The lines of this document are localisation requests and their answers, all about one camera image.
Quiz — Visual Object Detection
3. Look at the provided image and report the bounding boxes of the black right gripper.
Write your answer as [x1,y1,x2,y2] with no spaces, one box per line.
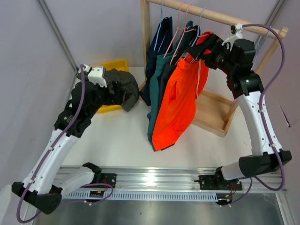
[187,33,237,75]

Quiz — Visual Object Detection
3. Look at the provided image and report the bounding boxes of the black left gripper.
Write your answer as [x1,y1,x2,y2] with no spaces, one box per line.
[87,80,124,118]

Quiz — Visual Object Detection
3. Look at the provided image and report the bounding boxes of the olive green shorts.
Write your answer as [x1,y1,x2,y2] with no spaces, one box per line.
[104,69,139,112]

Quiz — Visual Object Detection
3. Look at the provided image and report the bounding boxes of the orange mesh shorts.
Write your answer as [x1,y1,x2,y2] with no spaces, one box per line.
[152,31,213,151]

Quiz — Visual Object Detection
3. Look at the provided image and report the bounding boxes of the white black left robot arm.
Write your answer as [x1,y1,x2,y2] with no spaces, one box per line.
[12,81,124,215]

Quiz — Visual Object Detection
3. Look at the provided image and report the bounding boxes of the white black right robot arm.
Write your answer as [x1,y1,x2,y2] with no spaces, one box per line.
[188,33,292,191]

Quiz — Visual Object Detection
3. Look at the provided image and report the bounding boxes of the black shorts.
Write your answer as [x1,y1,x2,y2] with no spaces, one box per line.
[147,25,198,151]

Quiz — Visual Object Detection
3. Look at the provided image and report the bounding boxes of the pink hanger right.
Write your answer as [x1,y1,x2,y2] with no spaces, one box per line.
[169,4,194,65]

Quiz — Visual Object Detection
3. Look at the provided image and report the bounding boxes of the pink hanger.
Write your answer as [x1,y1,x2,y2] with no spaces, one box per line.
[169,4,194,65]
[163,2,185,58]

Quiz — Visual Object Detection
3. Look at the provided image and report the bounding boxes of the pink hanger left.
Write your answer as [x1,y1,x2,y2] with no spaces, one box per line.
[163,2,185,58]

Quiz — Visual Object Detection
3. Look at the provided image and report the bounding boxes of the navy blue shorts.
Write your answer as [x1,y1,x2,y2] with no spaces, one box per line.
[140,28,173,106]

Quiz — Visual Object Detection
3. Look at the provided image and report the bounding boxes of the teal green shorts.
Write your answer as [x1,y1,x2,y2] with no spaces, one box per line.
[141,17,193,147]

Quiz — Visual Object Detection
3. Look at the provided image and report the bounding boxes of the yellow plastic tray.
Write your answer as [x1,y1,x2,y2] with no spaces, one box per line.
[91,59,129,113]

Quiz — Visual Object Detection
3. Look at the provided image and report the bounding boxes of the wooden clothes rack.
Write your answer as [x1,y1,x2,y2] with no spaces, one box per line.
[135,0,289,138]

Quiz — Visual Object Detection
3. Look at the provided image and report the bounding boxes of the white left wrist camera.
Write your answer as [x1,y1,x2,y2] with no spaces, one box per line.
[82,64,107,88]

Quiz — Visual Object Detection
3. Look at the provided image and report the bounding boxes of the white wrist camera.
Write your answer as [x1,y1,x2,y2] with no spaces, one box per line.
[82,64,107,88]
[222,23,243,46]

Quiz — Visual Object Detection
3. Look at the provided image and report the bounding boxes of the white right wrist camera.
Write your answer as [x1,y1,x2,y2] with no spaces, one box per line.
[222,23,243,46]

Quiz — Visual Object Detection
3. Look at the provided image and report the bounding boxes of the aluminium mounting rail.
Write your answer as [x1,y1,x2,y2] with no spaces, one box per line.
[54,165,281,193]

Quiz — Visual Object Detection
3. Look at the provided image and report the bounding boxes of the slotted grey cable duct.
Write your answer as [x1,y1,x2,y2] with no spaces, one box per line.
[64,190,218,202]

